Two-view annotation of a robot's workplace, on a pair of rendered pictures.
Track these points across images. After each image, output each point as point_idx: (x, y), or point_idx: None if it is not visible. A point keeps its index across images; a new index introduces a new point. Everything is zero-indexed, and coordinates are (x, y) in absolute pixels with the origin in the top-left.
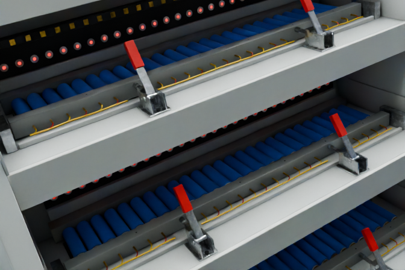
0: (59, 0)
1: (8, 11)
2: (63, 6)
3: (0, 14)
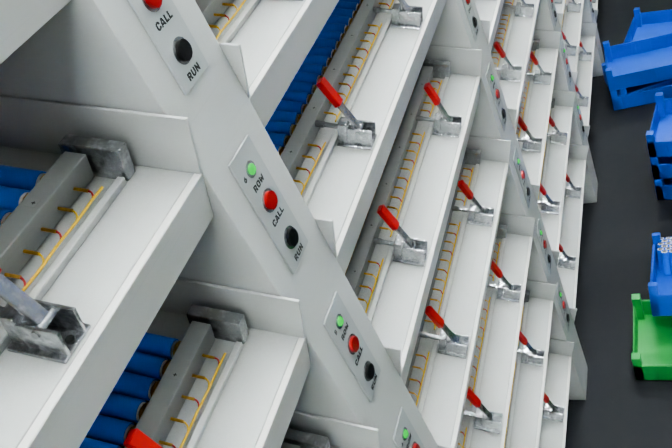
0: (367, 205)
1: (354, 238)
2: (368, 208)
3: (352, 245)
